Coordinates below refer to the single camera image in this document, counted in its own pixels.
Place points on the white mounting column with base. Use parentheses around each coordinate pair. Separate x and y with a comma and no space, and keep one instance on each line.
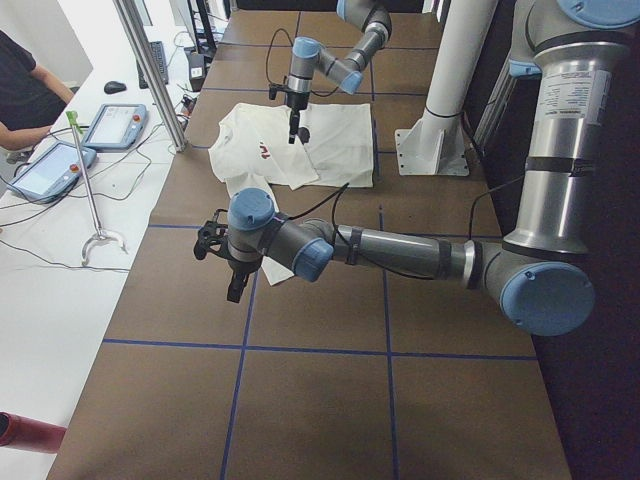
(435,144)

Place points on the black computer mouse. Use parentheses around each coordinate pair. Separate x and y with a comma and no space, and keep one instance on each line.
(113,87)

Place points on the metal reacher grabber stick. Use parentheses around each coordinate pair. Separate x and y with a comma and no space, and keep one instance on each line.
(100,235)

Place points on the near blue teach pendant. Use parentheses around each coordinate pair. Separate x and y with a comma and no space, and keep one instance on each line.
(48,177)

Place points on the blue teach pendant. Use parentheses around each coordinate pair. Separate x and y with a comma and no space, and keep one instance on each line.
(116,127)
(48,177)

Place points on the person in black shirt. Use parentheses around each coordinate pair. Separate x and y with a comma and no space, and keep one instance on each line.
(32,97)

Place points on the black box with label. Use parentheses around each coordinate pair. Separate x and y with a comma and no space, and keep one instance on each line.
(197,71)

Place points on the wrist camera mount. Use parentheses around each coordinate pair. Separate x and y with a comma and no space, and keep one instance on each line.
(275,89)
(212,238)

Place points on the far blue teach pendant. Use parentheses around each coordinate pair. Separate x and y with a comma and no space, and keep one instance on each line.
(116,127)

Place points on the aluminium frame post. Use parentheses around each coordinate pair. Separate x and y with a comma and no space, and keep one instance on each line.
(134,30)

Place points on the red cylinder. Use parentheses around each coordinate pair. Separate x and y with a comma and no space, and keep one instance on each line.
(27,434)

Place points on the black keyboard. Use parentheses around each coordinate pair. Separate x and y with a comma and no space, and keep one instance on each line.
(159,58)

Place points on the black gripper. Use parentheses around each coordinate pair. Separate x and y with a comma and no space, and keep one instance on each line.
(297,101)
(241,266)

